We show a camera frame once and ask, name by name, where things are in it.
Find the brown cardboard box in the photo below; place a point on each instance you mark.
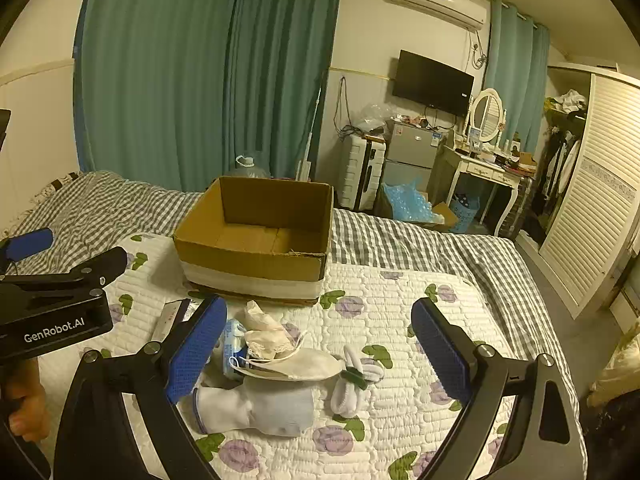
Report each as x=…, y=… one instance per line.
x=250, y=260

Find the white air conditioner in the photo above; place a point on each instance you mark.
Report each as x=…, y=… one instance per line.
x=435, y=0

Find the floral quilted mat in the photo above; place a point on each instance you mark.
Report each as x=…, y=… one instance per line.
x=380, y=290

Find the clear plastic bag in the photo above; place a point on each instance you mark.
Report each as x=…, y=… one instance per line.
x=375, y=117

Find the white suitcase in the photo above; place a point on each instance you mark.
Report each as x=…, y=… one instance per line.
x=362, y=170

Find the white mop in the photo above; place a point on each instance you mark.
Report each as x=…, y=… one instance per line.
x=304, y=167

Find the white face mask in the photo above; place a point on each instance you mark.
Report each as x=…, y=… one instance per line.
x=300, y=366

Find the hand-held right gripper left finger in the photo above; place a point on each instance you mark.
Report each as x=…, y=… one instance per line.
x=195, y=350

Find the white wardrobe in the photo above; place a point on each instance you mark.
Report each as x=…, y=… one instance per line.
x=575, y=67

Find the blue tissue packet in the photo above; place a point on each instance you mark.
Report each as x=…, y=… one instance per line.
x=234, y=340

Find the grey plaid bed sheet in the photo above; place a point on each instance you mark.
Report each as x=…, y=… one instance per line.
x=400, y=240

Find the white socks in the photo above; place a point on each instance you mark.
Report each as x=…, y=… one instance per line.
x=345, y=395

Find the clear water jug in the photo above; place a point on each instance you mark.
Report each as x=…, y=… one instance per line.
x=250, y=167

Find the open cardboard box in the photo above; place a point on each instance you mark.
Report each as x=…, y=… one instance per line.
x=445, y=217

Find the folded clothes pile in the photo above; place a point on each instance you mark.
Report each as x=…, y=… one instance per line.
x=567, y=100

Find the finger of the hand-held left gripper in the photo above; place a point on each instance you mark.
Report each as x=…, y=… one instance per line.
x=95, y=265
x=30, y=242

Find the green curtain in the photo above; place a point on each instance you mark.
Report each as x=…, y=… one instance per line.
x=150, y=70
x=285, y=70

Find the person's left hand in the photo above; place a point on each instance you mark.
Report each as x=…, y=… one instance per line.
x=30, y=400

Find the grey white sock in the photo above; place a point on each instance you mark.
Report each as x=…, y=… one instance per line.
x=260, y=410

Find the grey plastic mailer package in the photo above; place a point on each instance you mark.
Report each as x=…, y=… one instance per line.
x=170, y=320

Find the white dressing table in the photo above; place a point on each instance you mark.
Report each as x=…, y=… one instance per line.
x=485, y=172

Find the small silver fridge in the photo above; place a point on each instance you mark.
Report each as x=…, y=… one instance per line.
x=412, y=150

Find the white louvered wardrobe door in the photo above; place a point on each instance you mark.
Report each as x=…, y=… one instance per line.
x=595, y=185

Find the black wall television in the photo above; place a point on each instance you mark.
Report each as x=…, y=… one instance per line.
x=432, y=82

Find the narrow teal curtain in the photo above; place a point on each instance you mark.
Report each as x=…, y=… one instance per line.
x=515, y=75

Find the cluster of cosmetic bottles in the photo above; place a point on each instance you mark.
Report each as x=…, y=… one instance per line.
x=500, y=152

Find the white oval mirror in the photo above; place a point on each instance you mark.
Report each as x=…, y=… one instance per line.
x=487, y=112

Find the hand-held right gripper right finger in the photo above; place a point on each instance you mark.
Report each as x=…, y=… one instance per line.
x=440, y=355

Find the hanging clothes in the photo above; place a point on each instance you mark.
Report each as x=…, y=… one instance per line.
x=555, y=170

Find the cream lace cloth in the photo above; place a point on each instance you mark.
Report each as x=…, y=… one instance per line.
x=270, y=340

